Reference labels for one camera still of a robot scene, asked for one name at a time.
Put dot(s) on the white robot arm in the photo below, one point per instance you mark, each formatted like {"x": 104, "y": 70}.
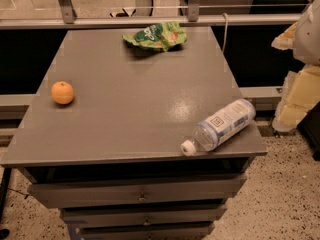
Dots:
{"x": 301, "y": 91}

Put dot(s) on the clear blue plastic bottle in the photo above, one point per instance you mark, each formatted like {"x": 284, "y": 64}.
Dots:
{"x": 219, "y": 127}

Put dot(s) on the grey drawer cabinet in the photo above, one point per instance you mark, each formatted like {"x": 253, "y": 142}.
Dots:
{"x": 132, "y": 110}

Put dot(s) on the green chip bag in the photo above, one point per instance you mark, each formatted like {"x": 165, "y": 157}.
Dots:
{"x": 158, "y": 37}

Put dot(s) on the top grey drawer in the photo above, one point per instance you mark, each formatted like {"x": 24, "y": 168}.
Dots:
{"x": 137, "y": 191}

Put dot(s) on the grey drawer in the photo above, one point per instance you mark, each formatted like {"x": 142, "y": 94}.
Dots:
{"x": 145, "y": 216}
{"x": 137, "y": 191}
{"x": 152, "y": 232}

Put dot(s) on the orange fruit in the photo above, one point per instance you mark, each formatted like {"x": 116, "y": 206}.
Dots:
{"x": 62, "y": 92}

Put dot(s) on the middle grey drawer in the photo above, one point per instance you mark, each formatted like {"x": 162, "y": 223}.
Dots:
{"x": 145, "y": 216}

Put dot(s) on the bottom grey drawer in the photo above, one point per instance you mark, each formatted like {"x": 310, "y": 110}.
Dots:
{"x": 152, "y": 232}

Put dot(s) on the metal railing frame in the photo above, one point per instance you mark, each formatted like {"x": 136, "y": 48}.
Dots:
{"x": 40, "y": 14}

